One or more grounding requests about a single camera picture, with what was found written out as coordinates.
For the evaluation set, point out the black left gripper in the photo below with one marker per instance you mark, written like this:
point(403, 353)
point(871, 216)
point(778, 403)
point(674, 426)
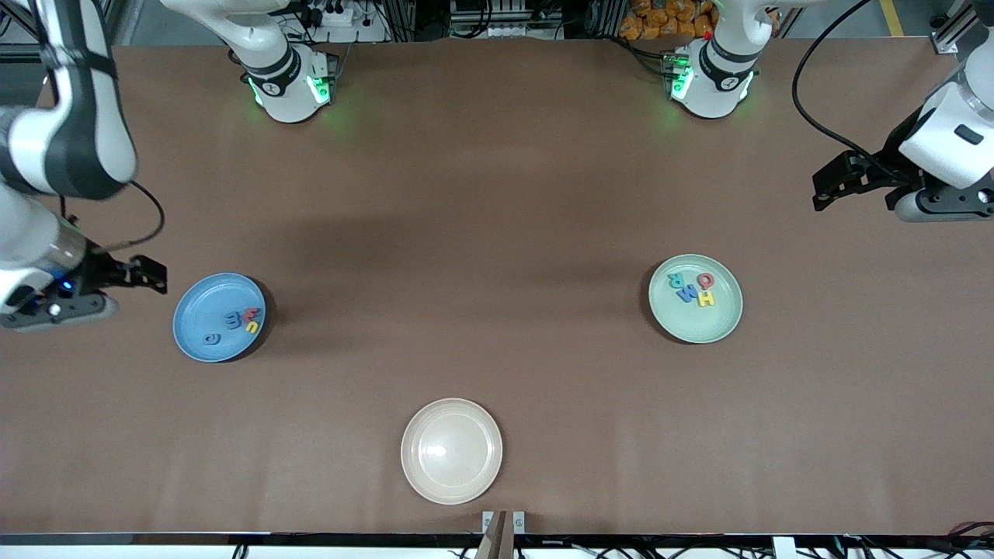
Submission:
point(887, 164)

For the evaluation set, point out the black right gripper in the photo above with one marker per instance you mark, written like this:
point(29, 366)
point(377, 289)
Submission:
point(99, 271)

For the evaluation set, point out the blue lowercase letter m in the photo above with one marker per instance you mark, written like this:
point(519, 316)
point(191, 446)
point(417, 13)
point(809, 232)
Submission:
point(234, 320)

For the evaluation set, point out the red lowercase letter w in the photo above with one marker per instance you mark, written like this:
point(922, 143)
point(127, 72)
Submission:
point(252, 314)

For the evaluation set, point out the red uppercase letter Q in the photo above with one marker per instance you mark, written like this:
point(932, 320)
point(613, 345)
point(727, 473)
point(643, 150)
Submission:
point(705, 279)

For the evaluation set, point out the yellow uppercase letter H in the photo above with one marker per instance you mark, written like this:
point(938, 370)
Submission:
point(705, 297)

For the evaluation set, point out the blue uppercase letter M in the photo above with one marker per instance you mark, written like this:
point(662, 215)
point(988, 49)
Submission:
point(687, 293)

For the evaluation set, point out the teal uppercase letter R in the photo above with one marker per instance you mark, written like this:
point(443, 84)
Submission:
point(674, 281)

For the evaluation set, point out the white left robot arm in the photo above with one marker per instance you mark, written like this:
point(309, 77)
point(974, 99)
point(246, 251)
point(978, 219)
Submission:
point(947, 132)

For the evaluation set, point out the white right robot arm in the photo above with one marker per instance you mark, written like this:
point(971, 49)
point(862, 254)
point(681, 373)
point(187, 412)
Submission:
point(78, 140)

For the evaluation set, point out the blue plate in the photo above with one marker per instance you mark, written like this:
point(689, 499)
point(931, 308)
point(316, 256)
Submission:
point(206, 303)

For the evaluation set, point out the green plate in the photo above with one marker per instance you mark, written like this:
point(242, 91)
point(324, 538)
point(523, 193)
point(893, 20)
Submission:
point(699, 322)

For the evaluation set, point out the orange snack bags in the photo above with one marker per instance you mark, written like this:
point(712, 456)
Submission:
point(660, 19)

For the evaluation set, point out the white power strip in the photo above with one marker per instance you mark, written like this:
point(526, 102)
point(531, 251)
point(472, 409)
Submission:
point(342, 15)

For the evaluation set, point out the beige plate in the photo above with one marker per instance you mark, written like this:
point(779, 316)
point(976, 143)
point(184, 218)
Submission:
point(452, 451)

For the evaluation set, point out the grey equipment rack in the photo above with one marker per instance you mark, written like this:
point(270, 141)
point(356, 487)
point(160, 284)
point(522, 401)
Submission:
point(505, 15)

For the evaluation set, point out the aluminium frame profile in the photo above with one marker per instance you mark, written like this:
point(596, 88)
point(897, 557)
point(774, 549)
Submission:
point(943, 43)

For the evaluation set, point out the metal table edge bracket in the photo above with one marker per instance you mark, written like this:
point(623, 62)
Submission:
point(519, 522)

